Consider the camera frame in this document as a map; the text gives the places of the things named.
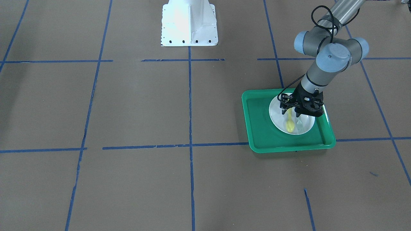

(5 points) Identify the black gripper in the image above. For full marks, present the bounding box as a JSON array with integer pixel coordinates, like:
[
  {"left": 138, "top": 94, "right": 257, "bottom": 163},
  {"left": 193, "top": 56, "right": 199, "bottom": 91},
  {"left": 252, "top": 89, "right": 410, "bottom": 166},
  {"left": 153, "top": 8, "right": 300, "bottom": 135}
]
[{"left": 281, "top": 82, "right": 318, "bottom": 117}]

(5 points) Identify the yellow plastic spoon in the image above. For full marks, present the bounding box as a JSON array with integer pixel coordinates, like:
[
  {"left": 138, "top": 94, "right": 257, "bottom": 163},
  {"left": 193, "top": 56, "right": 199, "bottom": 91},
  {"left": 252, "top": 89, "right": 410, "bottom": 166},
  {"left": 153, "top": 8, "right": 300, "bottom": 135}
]
[{"left": 286, "top": 108, "right": 295, "bottom": 133}]

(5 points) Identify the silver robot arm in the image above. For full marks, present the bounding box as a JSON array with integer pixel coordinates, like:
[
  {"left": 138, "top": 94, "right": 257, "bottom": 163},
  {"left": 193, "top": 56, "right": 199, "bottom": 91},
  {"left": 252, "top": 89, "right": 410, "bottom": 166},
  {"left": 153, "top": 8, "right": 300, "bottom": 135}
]
[{"left": 277, "top": 0, "right": 370, "bottom": 117}]

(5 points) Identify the clear plastic fork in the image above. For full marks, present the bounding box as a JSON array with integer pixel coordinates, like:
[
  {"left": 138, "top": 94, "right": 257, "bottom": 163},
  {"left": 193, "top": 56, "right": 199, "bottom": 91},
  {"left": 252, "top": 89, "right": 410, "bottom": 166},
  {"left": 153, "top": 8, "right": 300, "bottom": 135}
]
[{"left": 296, "top": 116, "right": 305, "bottom": 134}]

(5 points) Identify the white round plate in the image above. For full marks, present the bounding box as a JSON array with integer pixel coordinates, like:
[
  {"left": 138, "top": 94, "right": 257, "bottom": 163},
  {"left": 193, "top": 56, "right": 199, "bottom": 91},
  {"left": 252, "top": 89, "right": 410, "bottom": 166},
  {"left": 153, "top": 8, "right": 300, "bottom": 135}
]
[{"left": 269, "top": 96, "right": 316, "bottom": 135}]

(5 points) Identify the green plastic tray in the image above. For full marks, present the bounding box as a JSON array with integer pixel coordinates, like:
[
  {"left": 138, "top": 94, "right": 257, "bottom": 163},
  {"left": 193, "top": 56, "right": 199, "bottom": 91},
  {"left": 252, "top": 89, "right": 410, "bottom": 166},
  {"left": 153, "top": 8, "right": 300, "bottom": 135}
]
[{"left": 241, "top": 88, "right": 336, "bottom": 153}]

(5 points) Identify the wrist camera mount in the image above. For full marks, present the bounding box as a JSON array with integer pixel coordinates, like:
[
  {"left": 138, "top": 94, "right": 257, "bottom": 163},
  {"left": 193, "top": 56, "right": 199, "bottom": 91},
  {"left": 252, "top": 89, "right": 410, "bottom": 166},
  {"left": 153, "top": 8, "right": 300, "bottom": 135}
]
[{"left": 298, "top": 93, "right": 324, "bottom": 117}]

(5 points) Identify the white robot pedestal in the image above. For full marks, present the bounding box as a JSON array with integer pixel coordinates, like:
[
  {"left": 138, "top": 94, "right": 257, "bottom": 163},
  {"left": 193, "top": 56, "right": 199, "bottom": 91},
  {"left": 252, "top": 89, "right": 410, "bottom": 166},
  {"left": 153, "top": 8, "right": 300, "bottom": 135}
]
[{"left": 161, "top": 0, "right": 218, "bottom": 47}]

